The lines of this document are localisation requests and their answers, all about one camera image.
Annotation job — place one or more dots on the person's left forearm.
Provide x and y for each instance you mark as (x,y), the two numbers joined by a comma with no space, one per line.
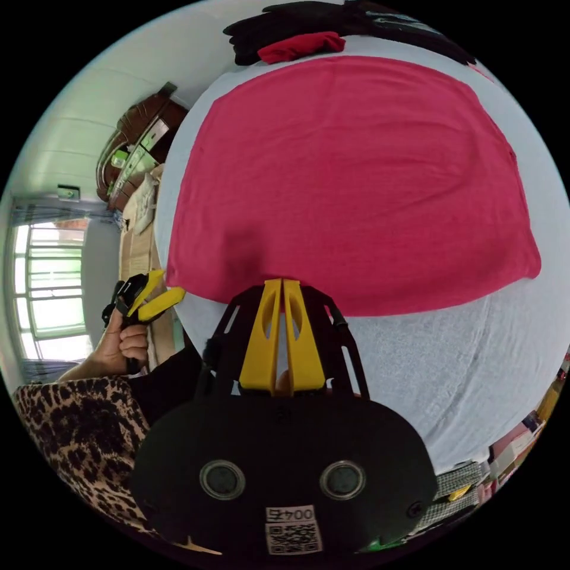
(80,369)

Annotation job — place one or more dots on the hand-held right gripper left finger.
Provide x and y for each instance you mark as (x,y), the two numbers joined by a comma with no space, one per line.
(260,347)

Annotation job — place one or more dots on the brown wooden cupboard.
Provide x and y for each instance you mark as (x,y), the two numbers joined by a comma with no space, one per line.
(142,120)

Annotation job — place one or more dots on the pile of clothes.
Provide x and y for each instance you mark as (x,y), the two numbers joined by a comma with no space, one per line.
(285,31)

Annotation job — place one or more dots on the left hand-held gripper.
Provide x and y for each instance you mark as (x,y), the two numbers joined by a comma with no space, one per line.
(130,291)

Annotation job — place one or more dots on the red short skirt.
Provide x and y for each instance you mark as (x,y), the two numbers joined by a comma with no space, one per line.
(347,187)

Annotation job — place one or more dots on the black and white checked cloth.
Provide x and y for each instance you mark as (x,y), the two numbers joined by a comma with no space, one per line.
(454,487)

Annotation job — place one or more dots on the person's body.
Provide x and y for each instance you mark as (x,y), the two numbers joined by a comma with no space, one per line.
(84,436)

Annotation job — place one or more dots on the shelf with boxes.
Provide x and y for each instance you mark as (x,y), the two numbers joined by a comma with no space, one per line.
(525,441)

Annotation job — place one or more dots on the person's left hand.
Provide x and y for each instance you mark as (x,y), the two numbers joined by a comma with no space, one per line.
(116,349)

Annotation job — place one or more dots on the window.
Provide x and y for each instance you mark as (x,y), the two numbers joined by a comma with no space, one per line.
(53,289)

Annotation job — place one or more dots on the white printed cushion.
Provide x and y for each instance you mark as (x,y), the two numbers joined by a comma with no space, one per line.
(144,202)

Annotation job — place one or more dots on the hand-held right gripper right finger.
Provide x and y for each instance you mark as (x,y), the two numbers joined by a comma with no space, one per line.
(305,352)

